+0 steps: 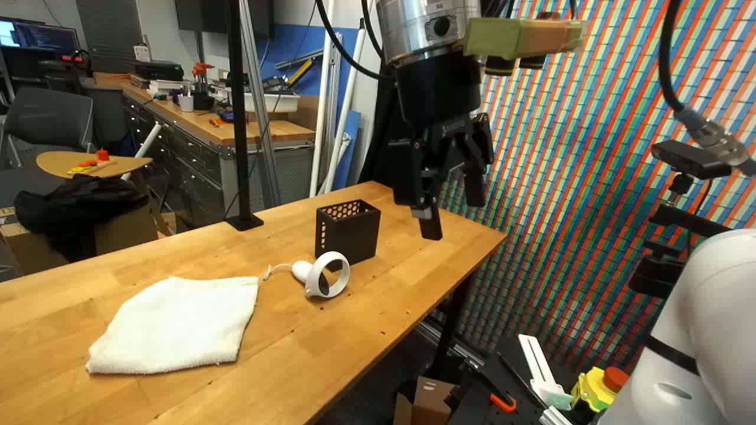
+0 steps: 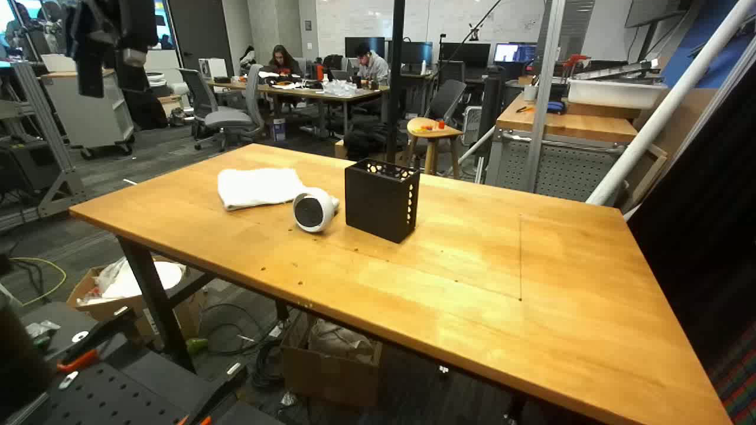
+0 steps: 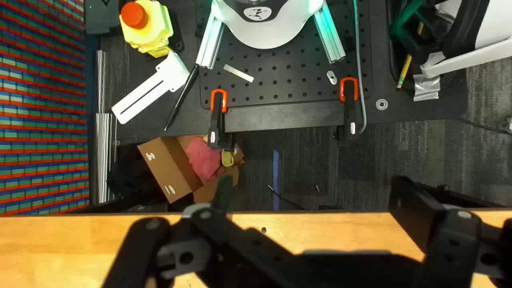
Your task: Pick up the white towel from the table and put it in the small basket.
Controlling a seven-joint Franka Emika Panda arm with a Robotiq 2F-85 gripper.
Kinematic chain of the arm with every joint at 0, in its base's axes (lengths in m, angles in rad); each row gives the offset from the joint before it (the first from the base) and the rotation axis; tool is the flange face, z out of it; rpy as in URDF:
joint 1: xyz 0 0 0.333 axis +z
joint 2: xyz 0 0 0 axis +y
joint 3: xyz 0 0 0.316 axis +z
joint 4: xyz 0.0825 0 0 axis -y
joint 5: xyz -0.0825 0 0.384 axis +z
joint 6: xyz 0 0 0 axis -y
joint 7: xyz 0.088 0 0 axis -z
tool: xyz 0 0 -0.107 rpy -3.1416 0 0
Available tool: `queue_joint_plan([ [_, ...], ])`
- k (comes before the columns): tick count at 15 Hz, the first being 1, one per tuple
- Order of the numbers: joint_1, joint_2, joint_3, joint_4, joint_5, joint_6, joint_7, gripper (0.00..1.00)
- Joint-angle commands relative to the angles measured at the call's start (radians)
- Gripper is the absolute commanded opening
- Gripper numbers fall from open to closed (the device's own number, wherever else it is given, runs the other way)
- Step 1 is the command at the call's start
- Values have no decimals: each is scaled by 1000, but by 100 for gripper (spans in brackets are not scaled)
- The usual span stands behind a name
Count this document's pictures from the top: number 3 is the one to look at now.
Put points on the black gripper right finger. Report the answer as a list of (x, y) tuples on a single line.
[(456, 242)]

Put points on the left orange black clamp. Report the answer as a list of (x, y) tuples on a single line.
[(218, 107)]

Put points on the brown cardboard box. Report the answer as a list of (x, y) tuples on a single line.
[(187, 167)]

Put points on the right orange black clamp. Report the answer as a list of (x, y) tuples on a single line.
[(349, 98)]

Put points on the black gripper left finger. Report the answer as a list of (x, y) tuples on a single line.
[(203, 242)]

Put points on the white slotted bracket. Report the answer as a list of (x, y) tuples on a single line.
[(168, 77)]

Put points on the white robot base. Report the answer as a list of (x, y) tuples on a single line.
[(264, 24)]

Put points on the orange black clamp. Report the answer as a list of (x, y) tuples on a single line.
[(218, 107), (349, 98)]

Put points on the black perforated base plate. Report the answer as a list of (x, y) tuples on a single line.
[(288, 87)]

